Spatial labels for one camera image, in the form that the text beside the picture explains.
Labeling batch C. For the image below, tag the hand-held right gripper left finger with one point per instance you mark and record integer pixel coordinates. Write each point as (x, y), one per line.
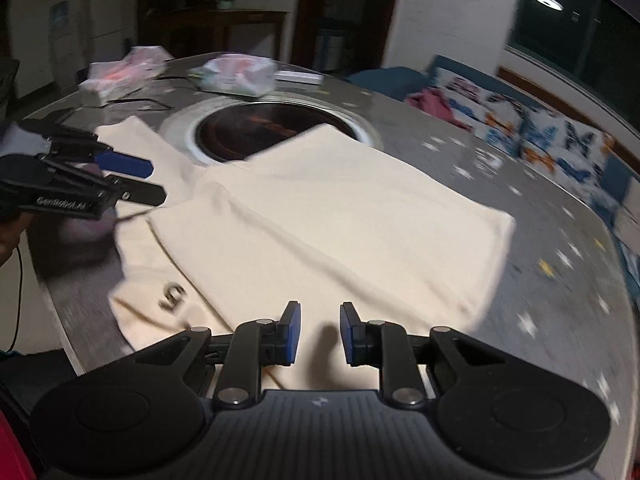
(295, 332)

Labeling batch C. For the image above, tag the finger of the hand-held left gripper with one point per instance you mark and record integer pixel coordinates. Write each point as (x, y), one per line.
(125, 166)
(142, 195)

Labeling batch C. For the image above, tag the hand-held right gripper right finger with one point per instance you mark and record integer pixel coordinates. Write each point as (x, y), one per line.
(346, 332)

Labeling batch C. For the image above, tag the cream sweatshirt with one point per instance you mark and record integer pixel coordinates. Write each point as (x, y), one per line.
(325, 210)

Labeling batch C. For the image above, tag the person's left hand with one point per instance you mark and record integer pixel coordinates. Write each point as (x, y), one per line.
(7, 237)

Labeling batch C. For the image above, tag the pastel tissue pack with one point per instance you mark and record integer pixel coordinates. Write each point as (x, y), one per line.
(240, 75)
(120, 75)

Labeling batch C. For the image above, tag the round black induction cooktop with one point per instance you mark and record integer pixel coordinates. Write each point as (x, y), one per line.
(235, 135)

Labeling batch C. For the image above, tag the white refrigerator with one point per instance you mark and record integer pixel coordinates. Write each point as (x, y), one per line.
(106, 15)

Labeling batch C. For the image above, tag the wooden sideboard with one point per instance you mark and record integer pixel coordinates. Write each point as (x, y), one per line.
(225, 22)

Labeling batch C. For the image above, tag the pink cloth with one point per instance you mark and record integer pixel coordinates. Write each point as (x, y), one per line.
(437, 107)

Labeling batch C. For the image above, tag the blue corner sofa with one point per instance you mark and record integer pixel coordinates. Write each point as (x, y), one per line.
(380, 80)

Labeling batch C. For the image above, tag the dark sliding window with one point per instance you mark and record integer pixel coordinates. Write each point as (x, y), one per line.
(575, 35)

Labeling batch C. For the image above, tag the dark wooden door frame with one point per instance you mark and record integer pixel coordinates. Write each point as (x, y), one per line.
(305, 10)

